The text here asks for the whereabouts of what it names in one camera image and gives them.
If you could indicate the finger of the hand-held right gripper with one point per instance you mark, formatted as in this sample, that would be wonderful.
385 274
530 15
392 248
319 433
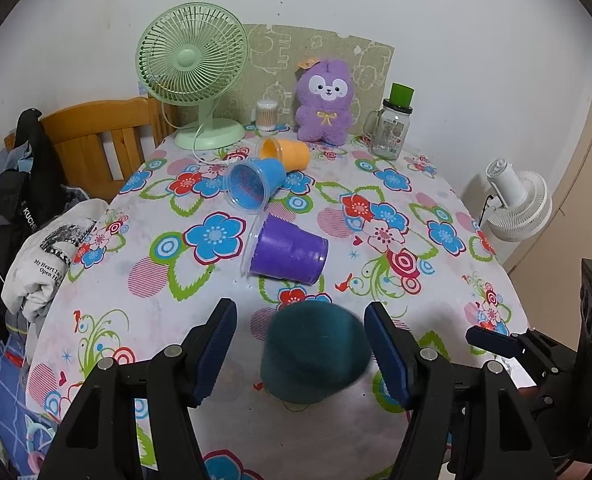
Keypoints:
493 341

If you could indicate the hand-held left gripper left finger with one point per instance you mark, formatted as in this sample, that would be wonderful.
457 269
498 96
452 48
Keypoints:
211 355

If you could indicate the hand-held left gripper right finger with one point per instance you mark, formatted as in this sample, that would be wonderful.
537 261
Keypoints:
388 355

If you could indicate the teal plastic cup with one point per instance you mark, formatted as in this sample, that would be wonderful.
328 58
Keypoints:
313 352

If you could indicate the purple plastic cup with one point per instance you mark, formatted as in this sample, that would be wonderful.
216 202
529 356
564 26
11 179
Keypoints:
291 252

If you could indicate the blue plastic cup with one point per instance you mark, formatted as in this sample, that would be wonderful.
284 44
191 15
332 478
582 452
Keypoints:
256 182

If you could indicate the orange plastic cup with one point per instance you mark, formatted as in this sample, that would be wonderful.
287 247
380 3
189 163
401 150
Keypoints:
291 154

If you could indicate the white floor fan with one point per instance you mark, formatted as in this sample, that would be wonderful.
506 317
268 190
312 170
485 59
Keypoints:
521 205

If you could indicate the white printed t-shirt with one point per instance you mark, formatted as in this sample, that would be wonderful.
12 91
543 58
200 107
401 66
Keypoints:
41 265

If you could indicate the blue checked mat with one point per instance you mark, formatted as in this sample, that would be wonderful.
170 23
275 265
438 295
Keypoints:
1 390

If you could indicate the glass jar mug green lid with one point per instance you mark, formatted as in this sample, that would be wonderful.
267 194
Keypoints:
388 130

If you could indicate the cotton swab container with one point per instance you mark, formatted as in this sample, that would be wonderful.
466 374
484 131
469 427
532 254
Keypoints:
266 116

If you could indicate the wooden chair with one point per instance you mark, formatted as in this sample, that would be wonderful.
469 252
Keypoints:
91 135

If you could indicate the purple plush toy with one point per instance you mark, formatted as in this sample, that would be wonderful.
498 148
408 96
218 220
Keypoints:
326 110

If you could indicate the black garment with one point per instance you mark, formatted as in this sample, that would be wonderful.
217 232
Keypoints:
31 175

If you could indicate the green desk fan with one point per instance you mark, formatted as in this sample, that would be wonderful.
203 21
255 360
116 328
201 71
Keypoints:
186 57

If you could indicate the green printed cardboard sheet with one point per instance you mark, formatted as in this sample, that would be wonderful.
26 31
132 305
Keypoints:
276 55

